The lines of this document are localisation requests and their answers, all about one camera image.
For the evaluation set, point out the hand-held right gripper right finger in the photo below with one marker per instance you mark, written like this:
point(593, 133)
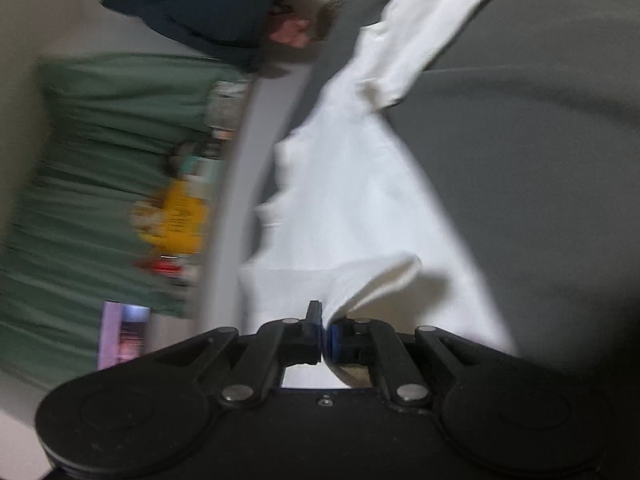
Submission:
point(332, 342)

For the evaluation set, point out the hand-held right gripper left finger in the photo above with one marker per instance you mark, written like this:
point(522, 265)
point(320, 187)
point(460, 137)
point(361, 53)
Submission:
point(315, 335)

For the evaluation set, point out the white shirt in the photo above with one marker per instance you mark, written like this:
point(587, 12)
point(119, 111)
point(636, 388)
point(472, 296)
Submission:
point(350, 185)

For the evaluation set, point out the red snack packet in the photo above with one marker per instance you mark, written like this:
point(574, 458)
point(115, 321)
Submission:
point(157, 265)

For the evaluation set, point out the yellow cardboard box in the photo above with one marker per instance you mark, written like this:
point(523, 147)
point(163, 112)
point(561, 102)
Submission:
point(182, 215)

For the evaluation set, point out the open laptop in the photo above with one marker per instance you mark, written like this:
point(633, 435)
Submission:
point(122, 335)

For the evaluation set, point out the white and teal box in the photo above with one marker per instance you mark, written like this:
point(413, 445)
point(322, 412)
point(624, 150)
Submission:
point(202, 169)

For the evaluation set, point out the clear plastic container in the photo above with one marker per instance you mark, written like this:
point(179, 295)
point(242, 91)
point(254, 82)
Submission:
point(227, 105)

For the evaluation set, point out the green curtain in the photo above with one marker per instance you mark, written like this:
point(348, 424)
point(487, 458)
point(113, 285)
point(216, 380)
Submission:
point(100, 160)

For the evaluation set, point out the pink cloth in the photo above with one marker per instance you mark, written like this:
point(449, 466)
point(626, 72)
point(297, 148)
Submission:
point(290, 27)

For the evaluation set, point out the dark teal jacket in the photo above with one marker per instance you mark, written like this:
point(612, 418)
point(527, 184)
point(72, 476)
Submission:
point(210, 5)

